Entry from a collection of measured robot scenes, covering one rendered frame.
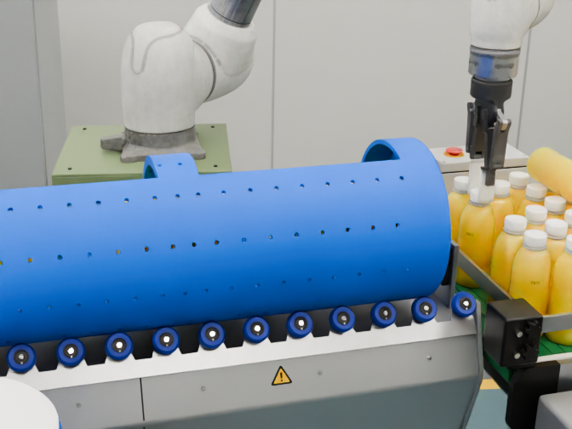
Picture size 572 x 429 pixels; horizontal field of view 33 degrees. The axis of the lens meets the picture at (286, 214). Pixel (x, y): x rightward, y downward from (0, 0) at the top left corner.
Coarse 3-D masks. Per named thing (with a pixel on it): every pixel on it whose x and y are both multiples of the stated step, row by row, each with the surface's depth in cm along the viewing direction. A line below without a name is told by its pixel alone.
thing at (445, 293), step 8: (456, 248) 171; (456, 256) 172; (448, 264) 173; (456, 264) 172; (448, 272) 173; (448, 280) 174; (440, 288) 178; (448, 288) 175; (440, 296) 179; (448, 296) 175; (448, 304) 176
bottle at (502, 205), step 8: (496, 200) 189; (504, 200) 189; (496, 208) 189; (504, 208) 189; (512, 208) 190; (496, 216) 189; (504, 216) 189; (496, 224) 190; (504, 224) 190; (496, 232) 190
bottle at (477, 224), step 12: (468, 204) 187; (480, 204) 184; (468, 216) 185; (480, 216) 184; (492, 216) 185; (468, 228) 185; (480, 228) 185; (492, 228) 186; (468, 240) 186; (480, 240) 185; (492, 240) 187; (468, 252) 187; (480, 252) 186; (480, 264) 187; (456, 276) 191; (468, 276) 189
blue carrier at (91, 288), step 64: (0, 192) 144; (64, 192) 145; (128, 192) 147; (192, 192) 150; (256, 192) 152; (320, 192) 154; (384, 192) 157; (0, 256) 140; (64, 256) 142; (128, 256) 145; (192, 256) 148; (256, 256) 150; (320, 256) 153; (384, 256) 157; (448, 256) 160; (0, 320) 143; (64, 320) 147; (128, 320) 151; (192, 320) 156
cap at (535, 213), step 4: (528, 208) 178; (532, 208) 178; (536, 208) 178; (540, 208) 178; (544, 208) 178; (528, 212) 177; (532, 212) 176; (536, 212) 176; (540, 212) 176; (544, 212) 176; (528, 216) 177; (532, 216) 176; (536, 216) 176; (540, 216) 176; (544, 216) 176; (536, 220) 176; (540, 220) 177
